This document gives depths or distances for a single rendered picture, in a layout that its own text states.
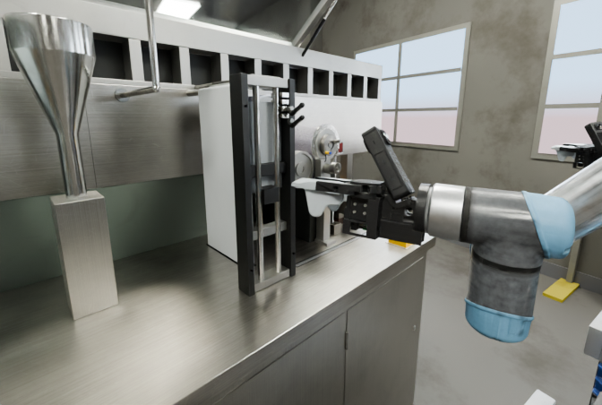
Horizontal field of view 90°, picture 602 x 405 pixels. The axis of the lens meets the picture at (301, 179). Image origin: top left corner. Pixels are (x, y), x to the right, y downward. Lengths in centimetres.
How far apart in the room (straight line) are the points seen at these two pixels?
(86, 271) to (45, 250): 27
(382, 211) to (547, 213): 19
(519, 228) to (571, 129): 280
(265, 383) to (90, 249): 49
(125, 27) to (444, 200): 98
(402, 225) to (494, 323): 16
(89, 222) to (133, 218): 32
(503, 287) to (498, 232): 7
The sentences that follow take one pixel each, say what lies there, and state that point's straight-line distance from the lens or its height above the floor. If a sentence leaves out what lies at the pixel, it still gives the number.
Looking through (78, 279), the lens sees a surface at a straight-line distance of 86.
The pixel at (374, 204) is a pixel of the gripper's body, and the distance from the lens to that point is 45.
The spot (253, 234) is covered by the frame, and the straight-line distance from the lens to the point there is 79.
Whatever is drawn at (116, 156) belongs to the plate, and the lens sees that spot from 108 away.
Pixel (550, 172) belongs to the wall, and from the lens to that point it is 329.
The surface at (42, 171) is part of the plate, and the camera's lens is 106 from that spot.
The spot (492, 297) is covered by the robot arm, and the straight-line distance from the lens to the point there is 47.
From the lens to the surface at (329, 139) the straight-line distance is 106.
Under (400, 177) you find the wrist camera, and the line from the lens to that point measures 45.
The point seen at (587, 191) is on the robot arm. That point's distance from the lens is 57.
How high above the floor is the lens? 134
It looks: 12 degrees down
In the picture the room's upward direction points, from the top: straight up
